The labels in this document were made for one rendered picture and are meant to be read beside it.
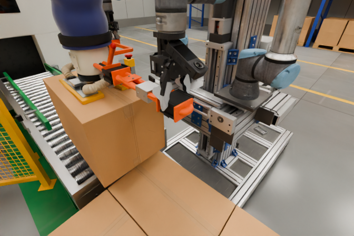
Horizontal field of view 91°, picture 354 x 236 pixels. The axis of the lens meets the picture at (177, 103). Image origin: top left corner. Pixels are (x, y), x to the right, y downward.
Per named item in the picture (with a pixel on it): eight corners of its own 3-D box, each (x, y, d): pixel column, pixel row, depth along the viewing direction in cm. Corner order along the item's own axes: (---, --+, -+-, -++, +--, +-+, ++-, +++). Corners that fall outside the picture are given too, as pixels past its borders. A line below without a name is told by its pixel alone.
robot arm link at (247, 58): (246, 69, 95) (252, 44, 88) (268, 78, 85) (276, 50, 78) (229, 74, 90) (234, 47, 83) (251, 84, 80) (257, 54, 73)
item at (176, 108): (156, 111, 54) (155, 97, 51) (173, 102, 58) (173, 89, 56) (175, 123, 49) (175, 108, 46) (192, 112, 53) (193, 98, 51)
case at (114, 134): (65, 131, 122) (41, 78, 101) (117, 109, 146) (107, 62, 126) (105, 188, 86) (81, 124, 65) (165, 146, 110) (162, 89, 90)
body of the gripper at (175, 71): (169, 69, 55) (168, 28, 49) (189, 76, 50) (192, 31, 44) (150, 75, 51) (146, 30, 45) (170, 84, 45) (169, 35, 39)
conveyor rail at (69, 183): (1, 91, 230) (-7, 78, 220) (6, 90, 234) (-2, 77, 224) (79, 213, 102) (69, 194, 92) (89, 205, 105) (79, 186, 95)
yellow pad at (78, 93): (59, 82, 97) (56, 74, 95) (78, 77, 103) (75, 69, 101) (82, 105, 77) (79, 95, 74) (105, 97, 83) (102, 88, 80)
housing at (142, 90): (135, 97, 62) (134, 85, 60) (150, 90, 67) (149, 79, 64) (147, 104, 58) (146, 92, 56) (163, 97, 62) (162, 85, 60)
